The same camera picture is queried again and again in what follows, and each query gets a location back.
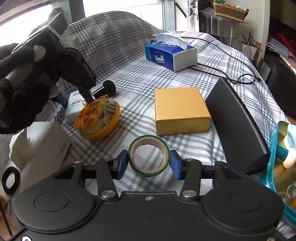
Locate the light blue face mask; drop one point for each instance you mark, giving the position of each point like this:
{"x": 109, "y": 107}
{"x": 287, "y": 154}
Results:
{"x": 289, "y": 139}

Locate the orange embroidered pouch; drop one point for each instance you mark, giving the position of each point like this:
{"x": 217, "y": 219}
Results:
{"x": 97, "y": 119}

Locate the wicker basket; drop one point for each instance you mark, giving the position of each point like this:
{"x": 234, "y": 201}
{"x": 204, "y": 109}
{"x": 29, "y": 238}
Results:
{"x": 230, "y": 12}

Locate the teal gold metal tray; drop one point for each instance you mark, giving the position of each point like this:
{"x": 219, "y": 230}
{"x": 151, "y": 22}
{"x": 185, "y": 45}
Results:
{"x": 278, "y": 178}

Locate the plaid grey bed cover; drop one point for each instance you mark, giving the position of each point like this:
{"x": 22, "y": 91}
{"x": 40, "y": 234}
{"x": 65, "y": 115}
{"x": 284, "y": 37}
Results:
{"x": 113, "y": 45}

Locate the long black box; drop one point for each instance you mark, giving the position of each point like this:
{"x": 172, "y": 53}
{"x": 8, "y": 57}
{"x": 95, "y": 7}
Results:
{"x": 244, "y": 146}

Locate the teal handle cream ball massager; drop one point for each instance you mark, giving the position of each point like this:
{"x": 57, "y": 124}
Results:
{"x": 287, "y": 156}

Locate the grey black small bottle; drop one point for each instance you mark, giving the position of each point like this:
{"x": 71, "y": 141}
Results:
{"x": 291, "y": 190}

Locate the gold cardboard box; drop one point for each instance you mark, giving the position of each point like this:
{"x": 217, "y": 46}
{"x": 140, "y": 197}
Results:
{"x": 180, "y": 111}

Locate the black gloved left hand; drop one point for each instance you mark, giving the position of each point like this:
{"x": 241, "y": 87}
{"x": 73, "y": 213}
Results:
{"x": 27, "y": 83}

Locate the white cardboard box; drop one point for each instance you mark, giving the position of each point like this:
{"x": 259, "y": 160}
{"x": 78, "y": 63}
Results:
{"x": 39, "y": 151}

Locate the white tube black cap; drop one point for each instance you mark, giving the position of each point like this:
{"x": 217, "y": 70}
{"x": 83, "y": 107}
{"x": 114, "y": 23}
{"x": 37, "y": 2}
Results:
{"x": 76, "y": 101}

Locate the potted plant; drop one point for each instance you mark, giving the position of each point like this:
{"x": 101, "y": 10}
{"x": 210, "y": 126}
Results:
{"x": 250, "y": 47}

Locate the green tape roll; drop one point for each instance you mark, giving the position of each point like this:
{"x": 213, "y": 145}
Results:
{"x": 148, "y": 156}

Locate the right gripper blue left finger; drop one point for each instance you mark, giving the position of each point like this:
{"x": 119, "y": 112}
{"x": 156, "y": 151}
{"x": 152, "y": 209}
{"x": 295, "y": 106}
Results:
{"x": 120, "y": 164}

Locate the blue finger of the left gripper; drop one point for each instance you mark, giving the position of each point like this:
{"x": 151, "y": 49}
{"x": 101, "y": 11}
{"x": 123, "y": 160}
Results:
{"x": 62, "y": 100}
{"x": 87, "y": 95}

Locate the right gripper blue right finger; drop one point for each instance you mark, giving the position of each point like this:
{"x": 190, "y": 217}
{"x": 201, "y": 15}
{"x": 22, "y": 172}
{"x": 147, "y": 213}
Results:
{"x": 178, "y": 166}

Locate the blue Tempo tissue box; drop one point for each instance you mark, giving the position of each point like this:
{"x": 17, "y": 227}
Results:
{"x": 171, "y": 51}

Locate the black leather sofa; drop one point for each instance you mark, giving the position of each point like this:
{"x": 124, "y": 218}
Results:
{"x": 281, "y": 83}

